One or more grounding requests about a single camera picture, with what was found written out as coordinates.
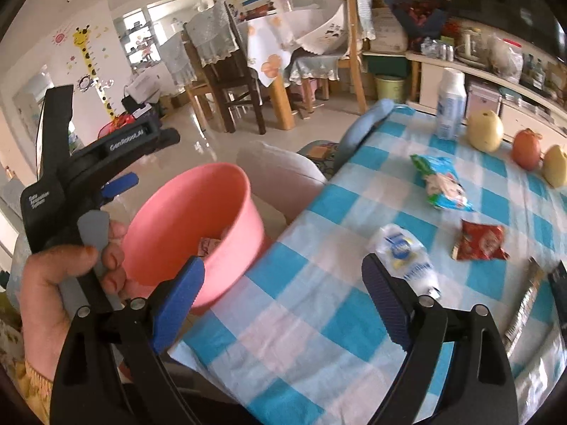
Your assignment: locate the person's left forearm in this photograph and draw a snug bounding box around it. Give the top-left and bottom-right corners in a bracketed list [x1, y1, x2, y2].
[0, 310, 60, 425]

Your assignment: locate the pink plastic stool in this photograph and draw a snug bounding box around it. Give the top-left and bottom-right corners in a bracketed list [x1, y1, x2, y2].
[288, 77, 331, 103]

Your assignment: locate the dining table with printed cloth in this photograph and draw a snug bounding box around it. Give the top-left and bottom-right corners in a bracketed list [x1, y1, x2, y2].
[246, 18, 297, 131]

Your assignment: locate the red apple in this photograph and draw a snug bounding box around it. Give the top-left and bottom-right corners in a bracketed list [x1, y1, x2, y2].
[512, 128, 542, 170]

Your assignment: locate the blue white checked tablecloth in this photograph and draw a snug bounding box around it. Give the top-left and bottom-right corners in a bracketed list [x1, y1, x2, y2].
[168, 102, 567, 425]

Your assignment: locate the white TV cabinet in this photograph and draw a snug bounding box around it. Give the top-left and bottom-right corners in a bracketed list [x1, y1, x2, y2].
[405, 51, 567, 138]

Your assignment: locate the small red packet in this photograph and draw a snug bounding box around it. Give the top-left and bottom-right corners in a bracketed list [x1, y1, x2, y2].
[452, 219, 510, 262]

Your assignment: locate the green bin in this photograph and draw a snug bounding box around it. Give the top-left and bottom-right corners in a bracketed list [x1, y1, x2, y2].
[374, 75, 406, 104]

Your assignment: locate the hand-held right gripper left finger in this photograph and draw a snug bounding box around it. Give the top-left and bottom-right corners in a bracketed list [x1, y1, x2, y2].
[50, 256, 205, 425]

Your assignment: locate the white sack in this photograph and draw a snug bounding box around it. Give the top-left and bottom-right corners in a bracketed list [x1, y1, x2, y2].
[370, 6, 408, 54]

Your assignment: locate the beige cushion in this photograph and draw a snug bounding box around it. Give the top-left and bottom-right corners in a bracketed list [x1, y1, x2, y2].
[237, 141, 329, 226]

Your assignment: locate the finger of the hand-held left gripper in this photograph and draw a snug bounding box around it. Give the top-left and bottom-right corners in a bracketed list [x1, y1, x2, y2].
[100, 174, 139, 199]
[153, 126, 181, 151]

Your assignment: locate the white packet blue print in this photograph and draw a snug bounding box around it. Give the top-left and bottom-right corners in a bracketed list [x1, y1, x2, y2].
[370, 225, 441, 298]

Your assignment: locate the yellow pear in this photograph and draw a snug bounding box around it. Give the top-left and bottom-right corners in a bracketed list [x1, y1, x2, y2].
[468, 110, 505, 151]
[543, 144, 567, 188]

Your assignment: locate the blue padded chair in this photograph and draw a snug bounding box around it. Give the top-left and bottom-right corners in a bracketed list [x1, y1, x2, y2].
[296, 100, 395, 178]

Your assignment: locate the pink plastic basin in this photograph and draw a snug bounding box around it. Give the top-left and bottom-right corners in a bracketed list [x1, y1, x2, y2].
[122, 163, 266, 313]

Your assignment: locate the green white snack packet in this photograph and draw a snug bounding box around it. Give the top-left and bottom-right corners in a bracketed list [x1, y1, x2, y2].
[410, 154, 475, 212]

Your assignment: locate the silver strip wrapper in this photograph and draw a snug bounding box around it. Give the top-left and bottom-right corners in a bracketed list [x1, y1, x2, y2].
[505, 257, 548, 357]

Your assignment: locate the dark blue flower bouquet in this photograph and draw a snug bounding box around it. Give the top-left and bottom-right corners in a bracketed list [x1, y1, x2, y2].
[383, 0, 450, 40]

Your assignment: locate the person's left hand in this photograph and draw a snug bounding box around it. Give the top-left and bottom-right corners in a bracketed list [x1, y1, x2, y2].
[18, 222, 130, 367]

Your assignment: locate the clear plastic bag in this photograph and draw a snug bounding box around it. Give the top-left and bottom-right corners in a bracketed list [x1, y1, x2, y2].
[487, 33, 523, 83]

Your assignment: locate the white bottle blue label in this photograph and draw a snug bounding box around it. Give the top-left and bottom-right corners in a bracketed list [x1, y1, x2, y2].
[436, 68, 467, 140]

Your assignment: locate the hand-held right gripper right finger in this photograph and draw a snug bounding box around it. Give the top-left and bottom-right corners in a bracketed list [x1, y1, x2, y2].
[362, 253, 519, 425]

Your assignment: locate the white storage box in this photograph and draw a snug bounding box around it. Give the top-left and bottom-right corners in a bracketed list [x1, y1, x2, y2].
[467, 82, 501, 118]

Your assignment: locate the pack of small bottles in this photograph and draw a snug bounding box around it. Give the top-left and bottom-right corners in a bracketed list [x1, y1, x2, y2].
[421, 38, 455, 60]

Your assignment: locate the giraffe wall sticker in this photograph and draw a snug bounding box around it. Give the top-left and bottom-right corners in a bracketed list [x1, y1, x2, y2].
[71, 27, 122, 120]

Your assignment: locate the white mesh food cover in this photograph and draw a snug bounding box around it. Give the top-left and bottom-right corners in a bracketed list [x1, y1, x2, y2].
[263, 0, 347, 54]

